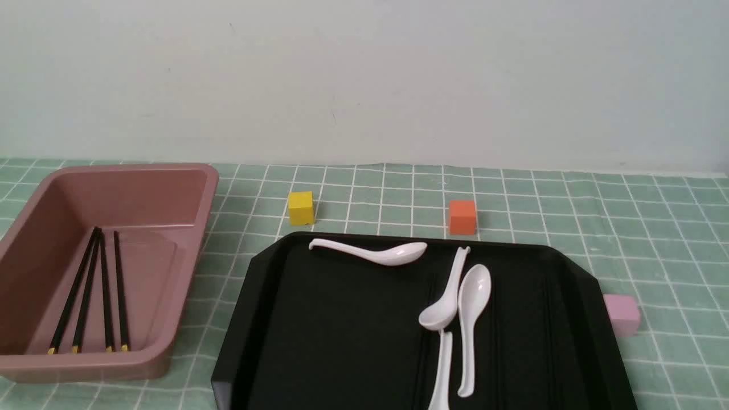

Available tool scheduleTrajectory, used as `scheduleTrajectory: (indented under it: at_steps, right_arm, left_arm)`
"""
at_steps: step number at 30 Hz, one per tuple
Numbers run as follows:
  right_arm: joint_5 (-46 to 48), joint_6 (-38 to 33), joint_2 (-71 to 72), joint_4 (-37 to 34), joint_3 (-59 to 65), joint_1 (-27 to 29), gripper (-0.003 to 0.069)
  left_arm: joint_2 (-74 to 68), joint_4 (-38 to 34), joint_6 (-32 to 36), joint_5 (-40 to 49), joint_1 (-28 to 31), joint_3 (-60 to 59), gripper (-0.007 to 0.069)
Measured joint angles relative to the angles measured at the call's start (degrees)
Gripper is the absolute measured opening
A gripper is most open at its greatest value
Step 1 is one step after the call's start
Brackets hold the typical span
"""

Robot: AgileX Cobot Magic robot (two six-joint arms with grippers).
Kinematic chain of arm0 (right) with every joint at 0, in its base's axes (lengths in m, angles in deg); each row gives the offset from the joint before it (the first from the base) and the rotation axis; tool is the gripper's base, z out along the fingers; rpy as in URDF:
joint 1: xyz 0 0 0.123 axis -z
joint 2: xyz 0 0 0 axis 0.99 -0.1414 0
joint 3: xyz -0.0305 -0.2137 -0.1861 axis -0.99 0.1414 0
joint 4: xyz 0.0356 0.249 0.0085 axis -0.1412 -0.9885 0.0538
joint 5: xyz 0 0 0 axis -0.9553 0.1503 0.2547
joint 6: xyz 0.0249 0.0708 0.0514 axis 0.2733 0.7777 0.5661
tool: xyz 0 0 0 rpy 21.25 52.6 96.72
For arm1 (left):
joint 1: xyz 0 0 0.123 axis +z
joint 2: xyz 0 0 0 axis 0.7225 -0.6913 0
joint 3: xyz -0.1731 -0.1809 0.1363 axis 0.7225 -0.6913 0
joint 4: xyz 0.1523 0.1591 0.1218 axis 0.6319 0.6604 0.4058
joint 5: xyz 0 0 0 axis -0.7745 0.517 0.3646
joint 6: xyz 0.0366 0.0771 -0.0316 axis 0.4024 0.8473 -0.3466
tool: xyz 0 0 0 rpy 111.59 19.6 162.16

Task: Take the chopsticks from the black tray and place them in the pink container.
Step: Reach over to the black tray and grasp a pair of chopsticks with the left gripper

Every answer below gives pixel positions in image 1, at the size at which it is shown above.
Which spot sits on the orange cube block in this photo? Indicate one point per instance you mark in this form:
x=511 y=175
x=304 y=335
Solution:
x=462 y=217

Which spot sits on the pink plastic bin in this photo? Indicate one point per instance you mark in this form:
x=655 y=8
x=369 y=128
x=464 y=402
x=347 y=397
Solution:
x=160 y=211

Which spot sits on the yellow cube block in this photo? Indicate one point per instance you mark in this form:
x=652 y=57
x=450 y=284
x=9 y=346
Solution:
x=301 y=208

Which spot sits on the black chopstick gold tip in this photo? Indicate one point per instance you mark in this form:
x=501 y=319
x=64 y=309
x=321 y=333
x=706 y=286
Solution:
x=82 y=319
x=122 y=308
x=56 y=340
x=107 y=309

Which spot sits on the green checkered tablecloth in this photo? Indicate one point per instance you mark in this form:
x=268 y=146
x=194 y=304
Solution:
x=662 y=239

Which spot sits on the pink cube block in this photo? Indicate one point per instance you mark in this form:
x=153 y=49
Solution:
x=624 y=314

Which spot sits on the white ceramic soup spoon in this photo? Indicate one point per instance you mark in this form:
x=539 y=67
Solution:
x=440 y=393
x=473 y=297
x=438 y=315
x=392 y=257

